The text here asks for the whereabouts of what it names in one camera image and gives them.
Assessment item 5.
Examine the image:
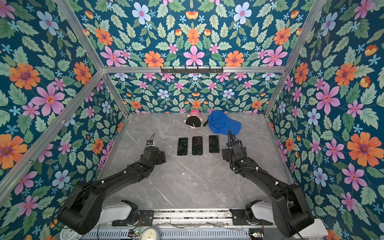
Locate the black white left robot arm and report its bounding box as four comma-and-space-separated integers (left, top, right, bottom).
58, 146, 166, 235

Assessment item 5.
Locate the pink phone case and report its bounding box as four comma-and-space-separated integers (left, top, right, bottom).
208, 134, 220, 154

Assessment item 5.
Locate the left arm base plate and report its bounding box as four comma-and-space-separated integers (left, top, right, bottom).
112, 210, 155, 227

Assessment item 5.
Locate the round timer gauge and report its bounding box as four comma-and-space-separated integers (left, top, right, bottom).
140, 227, 160, 240

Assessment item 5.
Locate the white rectangular box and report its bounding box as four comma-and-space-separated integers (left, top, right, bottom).
293, 219, 328, 239

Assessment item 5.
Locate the white vented strip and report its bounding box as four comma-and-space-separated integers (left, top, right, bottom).
80, 228, 251, 240

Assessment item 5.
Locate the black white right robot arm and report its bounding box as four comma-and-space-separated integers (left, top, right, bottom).
222, 135, 315, 238

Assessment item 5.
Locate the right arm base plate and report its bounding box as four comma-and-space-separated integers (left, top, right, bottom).
229, 209, 273, 227

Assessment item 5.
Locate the blue baseball cap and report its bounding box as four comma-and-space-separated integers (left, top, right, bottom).
203, 110, 242, 135

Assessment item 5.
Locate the black hook rail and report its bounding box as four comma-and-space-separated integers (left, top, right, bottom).
160, 67, 224, 74

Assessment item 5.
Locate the white round clock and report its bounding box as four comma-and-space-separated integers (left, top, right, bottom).
60, 228, 77, 240

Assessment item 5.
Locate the light blue phone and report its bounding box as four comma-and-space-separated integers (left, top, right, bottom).
176, 137, 189, 157

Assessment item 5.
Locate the plush doll pink striped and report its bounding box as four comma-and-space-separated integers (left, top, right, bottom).
184, 109, 203, 129

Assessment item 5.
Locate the aluminium front rail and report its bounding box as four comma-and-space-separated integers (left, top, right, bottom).
73, 208, 314, 226

